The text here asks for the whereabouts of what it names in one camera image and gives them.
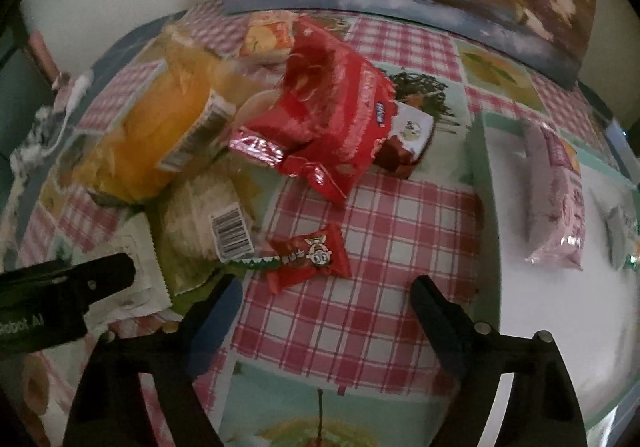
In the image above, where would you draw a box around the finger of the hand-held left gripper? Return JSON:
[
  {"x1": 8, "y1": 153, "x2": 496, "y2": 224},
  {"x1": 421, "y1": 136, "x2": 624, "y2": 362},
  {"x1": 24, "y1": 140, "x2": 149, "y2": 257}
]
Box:
[{"x1": 0, "y1": 253, "x2": 137, "y2": 311}]

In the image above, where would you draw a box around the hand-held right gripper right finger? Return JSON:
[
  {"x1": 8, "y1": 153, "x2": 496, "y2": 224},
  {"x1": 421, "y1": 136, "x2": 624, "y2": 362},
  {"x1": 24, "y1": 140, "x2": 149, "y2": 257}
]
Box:
[{"x1": 409, "y1": 274, "x2": 589, "y2": 447}]

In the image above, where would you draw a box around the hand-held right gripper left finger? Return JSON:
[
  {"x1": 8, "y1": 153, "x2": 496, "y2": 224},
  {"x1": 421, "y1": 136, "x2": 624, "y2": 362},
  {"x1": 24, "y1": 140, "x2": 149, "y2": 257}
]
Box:
[{"x1": 62, "y1": 273, "x2": 244, "y2": 447}]

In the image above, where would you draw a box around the white serrated snack packet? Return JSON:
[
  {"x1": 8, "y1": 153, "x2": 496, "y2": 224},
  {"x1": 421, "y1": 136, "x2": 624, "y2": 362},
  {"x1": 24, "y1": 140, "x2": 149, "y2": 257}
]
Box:
[{"x1": 107, "y1": 214, "x2": 171, "y2": 320}]

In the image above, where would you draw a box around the white tray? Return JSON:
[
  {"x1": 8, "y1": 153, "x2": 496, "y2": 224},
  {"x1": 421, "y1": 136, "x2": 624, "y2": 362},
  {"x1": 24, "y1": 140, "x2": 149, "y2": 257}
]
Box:
[{"x1": 464, "y1": 111, "x2": 640, "y2": 430}]

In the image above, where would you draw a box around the clear barcode rice cake packet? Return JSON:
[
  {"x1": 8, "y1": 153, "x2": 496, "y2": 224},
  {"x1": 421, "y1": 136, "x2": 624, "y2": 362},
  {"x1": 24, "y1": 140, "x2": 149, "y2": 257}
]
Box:
[{"x1": 155, "y1": 167, "x2": 271, "y2": 298}]

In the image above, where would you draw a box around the small red candy packet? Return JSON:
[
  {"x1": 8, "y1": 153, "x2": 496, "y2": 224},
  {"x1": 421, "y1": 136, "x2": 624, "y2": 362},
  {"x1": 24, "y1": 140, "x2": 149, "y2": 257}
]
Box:
[{"x1": 265, "y1": 222, "x2": 352, "y2": 297}]

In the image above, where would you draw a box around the yellow bread packet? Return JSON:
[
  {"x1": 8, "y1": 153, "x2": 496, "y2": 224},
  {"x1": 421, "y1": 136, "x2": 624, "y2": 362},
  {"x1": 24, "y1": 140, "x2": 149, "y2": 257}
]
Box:
[{"x1": 72, "y1": 24, "x2": 238, "y2": 205}]

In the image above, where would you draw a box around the pink snack packet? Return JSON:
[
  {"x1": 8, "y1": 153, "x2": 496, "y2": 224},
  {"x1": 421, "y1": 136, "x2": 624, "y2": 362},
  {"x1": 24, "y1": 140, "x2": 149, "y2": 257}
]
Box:
[{"x1": 521, "y1": 123, "x2": 587, "y2": 273}]

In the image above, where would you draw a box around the dark red snack box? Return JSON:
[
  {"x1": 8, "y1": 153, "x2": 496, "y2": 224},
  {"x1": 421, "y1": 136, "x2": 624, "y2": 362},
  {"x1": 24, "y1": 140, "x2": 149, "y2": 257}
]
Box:
[{"x1": 372, "y1": 99, "x2": 435, "y2": 179}]

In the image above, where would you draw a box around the small pale snack packet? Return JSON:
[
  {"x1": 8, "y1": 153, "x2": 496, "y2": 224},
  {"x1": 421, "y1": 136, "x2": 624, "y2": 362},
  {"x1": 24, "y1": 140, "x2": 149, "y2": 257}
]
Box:
[{"x1": 604, "y1": 204, "x2": 640, "y2": 273}]

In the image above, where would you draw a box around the large red snack packet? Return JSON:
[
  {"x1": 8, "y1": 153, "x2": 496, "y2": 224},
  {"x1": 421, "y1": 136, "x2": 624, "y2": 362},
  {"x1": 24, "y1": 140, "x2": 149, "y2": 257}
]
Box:
[{"x1": 229, "y1": 16, "x2": 397, "y2": 208}]

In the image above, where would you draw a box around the small orange snack packet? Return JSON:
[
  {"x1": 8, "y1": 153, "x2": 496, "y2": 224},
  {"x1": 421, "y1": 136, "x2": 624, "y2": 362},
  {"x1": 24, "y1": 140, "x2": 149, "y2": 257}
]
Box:
[{"x1": 239, "y1": 11, "x2": 297, "y2": 64}]

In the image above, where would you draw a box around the checked picture tablecloth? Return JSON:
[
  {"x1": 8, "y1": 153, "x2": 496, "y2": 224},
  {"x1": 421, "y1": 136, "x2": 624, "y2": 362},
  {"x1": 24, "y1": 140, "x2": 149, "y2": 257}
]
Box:
[{"x1": 0, "y1": 2, "x2": 640, "y2": 447}]

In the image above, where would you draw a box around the floral cloth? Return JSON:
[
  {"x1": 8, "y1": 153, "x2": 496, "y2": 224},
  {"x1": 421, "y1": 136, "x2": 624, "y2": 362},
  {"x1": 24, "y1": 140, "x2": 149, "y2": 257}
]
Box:
[{"x1": 9, "y1": 104, "x2": 68, "y2": 174}]

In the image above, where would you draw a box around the dark green furniture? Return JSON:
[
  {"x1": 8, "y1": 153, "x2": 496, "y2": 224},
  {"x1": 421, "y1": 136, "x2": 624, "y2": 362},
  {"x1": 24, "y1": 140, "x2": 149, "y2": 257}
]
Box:
[{"x1": 0, "y1": 2, "x2": 53, "y2": 168}]

